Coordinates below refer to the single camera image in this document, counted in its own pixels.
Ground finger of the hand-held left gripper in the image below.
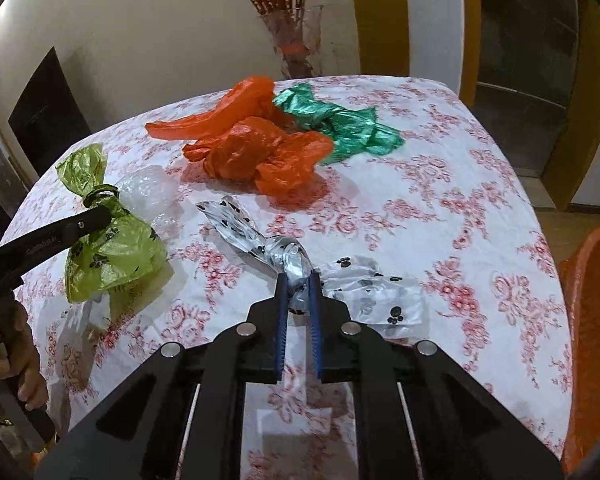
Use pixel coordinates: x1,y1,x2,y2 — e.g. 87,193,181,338
0,206,114,294

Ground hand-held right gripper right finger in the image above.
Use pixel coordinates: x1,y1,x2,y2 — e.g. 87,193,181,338
306,277,566,480

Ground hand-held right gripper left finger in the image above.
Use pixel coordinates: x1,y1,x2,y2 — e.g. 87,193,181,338
34,272,288,480

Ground white paw print plastic bag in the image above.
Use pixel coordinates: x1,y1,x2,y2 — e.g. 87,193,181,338
196,195,426,346

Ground yellow-green plastic bag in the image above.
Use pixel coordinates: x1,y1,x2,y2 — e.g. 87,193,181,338
55,143,170,305

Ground person's left hand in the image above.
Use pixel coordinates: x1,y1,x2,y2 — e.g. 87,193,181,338
0,304,49,412

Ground clear plastic bag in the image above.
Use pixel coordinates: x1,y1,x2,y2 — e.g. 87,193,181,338
117,165,181,242

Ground black panel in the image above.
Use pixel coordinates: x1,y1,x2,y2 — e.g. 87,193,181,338
7,46,94,177

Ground floral tablecloth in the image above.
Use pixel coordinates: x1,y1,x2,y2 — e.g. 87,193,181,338
0,76,573,480

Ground orange plastic bag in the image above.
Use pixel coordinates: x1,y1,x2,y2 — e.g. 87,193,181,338
145,76,336,197

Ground teal green plastic bag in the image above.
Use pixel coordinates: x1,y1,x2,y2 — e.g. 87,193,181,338
272,84,405,164

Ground glass vase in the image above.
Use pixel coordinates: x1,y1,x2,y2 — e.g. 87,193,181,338
260,6,326,80

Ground glass door with wooden frame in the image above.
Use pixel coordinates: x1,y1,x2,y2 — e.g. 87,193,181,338
457,0,600,212

